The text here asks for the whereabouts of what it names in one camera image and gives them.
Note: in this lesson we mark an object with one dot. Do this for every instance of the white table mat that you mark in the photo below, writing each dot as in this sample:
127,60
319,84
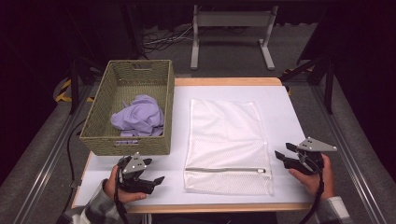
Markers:
280,112

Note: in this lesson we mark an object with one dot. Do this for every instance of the person's right hand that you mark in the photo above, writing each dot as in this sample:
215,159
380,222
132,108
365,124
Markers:
314,185

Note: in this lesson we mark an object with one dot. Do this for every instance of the yellow black striped tape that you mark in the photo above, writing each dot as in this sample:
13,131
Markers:
63,88

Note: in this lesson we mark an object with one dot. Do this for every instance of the white mesh laundry bag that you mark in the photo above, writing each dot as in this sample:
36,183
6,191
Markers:
227,133

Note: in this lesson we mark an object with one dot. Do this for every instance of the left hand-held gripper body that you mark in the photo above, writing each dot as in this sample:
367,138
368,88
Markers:
134,165

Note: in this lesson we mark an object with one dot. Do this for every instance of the grey metal stand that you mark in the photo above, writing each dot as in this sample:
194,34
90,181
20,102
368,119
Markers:
232,19

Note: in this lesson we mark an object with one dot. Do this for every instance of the green woven basket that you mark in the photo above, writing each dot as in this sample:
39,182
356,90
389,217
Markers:
134,84

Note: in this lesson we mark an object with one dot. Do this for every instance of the black metal stand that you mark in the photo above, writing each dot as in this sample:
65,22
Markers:
74,90
328,90

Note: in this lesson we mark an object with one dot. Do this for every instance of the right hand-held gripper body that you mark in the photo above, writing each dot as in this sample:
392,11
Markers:
313,146

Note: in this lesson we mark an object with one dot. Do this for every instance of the person's left hand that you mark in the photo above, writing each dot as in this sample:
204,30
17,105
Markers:
116,194

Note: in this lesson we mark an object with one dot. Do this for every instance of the aluminium floor rail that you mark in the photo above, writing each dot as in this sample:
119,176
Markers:
53,158
351,158

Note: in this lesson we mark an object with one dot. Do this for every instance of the lilac cloth garment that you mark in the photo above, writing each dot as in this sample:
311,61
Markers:
140,116

